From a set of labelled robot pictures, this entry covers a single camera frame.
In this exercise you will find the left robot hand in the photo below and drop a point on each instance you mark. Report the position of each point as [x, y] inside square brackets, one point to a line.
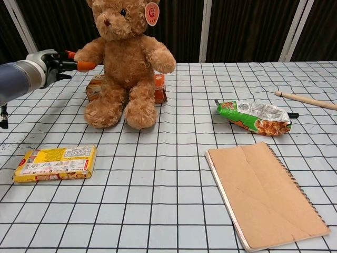
[54, 64]

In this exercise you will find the white checked tablecloth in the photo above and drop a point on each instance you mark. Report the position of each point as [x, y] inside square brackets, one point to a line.
[163, 184]

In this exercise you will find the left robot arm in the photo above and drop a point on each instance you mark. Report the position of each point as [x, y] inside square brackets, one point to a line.
[15, 79]

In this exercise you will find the wooden stick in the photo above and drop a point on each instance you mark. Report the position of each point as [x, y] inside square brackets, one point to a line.
[308, 100]

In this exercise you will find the yellow snack box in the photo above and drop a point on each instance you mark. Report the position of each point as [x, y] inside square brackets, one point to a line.
[56, 163]

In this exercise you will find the orange cardboard box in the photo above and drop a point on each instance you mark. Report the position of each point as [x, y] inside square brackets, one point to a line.
[160, 89]

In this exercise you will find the brown plush teddy bear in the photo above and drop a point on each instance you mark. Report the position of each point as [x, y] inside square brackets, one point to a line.
[123, 68]

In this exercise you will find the white metal frame post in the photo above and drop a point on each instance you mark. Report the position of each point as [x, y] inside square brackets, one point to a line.
[205, 29]
[297, 29]
[22, 29]

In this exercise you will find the black marker pen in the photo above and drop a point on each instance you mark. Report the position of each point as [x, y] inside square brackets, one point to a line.
[293, 115]

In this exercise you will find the brown spiral notebook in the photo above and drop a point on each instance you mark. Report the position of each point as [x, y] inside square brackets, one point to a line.
[266, 195]

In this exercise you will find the green snack packet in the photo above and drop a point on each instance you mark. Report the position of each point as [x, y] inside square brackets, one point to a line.
[252, 117]

